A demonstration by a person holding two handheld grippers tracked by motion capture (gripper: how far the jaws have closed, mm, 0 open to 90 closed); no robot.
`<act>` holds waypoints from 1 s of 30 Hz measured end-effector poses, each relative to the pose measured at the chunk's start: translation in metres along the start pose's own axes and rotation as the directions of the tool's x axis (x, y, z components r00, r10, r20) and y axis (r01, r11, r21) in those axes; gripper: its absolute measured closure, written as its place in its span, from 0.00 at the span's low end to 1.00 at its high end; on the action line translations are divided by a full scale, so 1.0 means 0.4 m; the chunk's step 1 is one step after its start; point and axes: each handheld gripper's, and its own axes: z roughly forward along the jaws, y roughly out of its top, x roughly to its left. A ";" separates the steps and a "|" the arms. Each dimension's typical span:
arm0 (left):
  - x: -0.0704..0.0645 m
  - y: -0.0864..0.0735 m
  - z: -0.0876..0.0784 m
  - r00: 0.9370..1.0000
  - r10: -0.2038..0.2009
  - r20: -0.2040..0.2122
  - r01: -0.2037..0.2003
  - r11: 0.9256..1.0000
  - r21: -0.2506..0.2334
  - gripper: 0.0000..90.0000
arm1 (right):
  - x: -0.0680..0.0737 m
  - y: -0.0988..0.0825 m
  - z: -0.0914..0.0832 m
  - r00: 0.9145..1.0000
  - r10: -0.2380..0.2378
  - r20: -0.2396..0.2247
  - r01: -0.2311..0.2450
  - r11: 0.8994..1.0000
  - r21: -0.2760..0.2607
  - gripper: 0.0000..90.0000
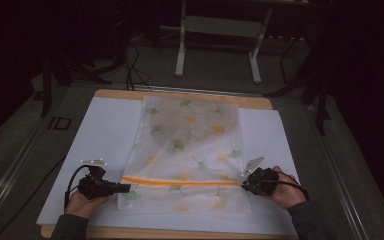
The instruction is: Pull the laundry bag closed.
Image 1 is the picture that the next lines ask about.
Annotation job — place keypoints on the person's right hand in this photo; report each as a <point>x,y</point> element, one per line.
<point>288,193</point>

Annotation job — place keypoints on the person's left hand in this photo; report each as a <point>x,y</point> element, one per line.
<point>83,206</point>

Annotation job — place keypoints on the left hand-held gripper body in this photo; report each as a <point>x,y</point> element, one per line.
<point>95,186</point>

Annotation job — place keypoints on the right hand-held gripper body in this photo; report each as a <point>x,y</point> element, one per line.
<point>263,181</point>

